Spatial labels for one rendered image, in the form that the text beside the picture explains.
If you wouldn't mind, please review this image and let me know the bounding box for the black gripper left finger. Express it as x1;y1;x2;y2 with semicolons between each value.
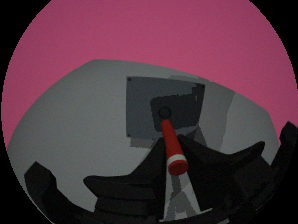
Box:
82;137;168;220

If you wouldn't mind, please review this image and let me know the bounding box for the dark grey panel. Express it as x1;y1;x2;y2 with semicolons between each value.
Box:
125;76;206;141

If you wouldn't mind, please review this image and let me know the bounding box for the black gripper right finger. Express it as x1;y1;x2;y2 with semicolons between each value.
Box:
178;133;265;212

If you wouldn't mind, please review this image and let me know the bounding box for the dark red peg with white band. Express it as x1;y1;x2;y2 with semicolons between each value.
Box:
161;119;188;176

